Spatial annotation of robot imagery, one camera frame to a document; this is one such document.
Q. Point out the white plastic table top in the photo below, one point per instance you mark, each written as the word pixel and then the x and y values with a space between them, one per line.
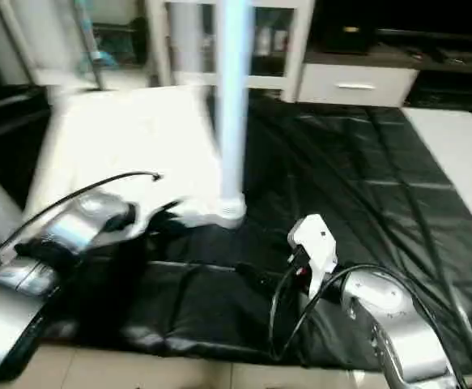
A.
pixel 122 146

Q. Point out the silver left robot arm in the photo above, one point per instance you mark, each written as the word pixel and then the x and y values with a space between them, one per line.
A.
pixel 49 243

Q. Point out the black plastic mat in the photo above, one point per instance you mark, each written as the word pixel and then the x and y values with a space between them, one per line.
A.
pixel 349 186

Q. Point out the white drawer unit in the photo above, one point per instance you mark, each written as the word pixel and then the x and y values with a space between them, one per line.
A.
pixel 357 85

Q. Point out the white glass door cabinet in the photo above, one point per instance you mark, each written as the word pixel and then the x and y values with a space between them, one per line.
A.
pixel 276 49

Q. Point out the black box device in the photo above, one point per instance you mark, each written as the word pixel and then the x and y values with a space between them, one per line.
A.
pixel 349 32

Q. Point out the teal floor stand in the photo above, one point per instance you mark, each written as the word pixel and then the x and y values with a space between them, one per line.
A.
pixel 98 57

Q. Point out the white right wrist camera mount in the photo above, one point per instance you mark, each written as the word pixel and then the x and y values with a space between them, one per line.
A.
pixel 315 243

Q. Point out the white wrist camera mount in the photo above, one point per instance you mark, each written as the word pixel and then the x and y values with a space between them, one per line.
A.
pixel 315 243
pixel 183 215

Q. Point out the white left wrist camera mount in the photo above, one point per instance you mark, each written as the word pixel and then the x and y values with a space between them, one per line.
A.
pixel 183 215

